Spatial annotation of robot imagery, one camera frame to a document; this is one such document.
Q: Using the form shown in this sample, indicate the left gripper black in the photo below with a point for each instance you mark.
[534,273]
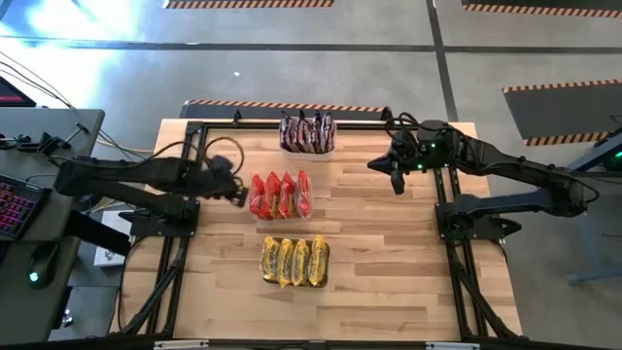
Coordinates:
[216,184]

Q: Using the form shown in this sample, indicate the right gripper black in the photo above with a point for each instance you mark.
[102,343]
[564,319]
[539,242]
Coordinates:
[417,156]

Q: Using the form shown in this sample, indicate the red orange noodle pack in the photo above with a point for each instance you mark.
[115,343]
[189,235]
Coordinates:
[303,194]
[287,194]
[272,194]
[256,197]

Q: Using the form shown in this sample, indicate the yellow Maruchan noodle pack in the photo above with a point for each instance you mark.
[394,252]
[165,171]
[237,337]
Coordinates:
[300,262]
[318,261]
[285,263]
[269,260]

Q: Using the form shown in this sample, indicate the grey plastic bin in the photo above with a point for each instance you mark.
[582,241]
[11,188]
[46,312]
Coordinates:
[328,262]

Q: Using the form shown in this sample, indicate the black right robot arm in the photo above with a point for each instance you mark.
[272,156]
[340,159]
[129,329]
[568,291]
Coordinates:
[510,165]

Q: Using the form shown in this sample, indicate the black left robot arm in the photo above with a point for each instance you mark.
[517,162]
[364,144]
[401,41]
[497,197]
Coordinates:
[121,172]

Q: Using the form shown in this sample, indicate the clear plastic bin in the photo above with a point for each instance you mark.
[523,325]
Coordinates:
[272,220]

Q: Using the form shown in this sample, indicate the white translucent plastic bin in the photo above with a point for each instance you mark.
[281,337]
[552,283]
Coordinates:
[306,156]

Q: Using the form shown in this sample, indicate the black hazard-striped floor mat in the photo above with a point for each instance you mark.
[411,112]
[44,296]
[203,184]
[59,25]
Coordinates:
[272,113]
[559,112]
[534,7]
[243,4]

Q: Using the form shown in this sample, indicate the white box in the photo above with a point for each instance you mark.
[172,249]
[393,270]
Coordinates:
[109,257]

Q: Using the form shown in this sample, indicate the black flat bar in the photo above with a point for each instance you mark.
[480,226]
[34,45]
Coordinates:
[97,233]

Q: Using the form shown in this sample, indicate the grey metal cart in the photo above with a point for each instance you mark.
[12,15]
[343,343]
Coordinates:
[568,171]

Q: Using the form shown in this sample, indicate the black desk clamp tool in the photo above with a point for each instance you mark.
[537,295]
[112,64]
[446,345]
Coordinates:
[44,144]

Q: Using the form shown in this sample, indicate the black computer mouse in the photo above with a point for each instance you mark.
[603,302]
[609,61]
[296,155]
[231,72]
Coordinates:
[41,265]

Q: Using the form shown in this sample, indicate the small silver caster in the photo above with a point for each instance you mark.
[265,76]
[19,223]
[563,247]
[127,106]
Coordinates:
[66,319]

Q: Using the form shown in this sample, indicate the black device green light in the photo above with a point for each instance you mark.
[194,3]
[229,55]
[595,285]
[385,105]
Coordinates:
[613,155]

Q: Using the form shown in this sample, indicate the black backlit keyboard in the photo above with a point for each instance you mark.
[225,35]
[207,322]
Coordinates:
[17,209]

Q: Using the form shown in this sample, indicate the grey desk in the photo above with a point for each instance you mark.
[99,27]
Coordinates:
[29,116]

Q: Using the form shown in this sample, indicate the black monitor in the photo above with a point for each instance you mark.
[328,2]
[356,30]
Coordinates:
[14,94]

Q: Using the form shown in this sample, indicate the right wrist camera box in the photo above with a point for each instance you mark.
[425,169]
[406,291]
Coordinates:
[407,138]

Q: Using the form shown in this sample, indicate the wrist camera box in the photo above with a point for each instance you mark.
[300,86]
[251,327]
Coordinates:
[221,163]
[407,138]

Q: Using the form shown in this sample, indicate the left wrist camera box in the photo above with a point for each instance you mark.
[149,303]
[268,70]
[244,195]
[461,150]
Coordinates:
[221,163]

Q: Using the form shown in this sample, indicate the black frame clamp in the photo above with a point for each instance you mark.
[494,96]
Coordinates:
[236,116]
[387,114]

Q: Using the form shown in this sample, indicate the silver bracket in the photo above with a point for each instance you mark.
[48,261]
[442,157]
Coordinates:
[452,346]
[180,345]

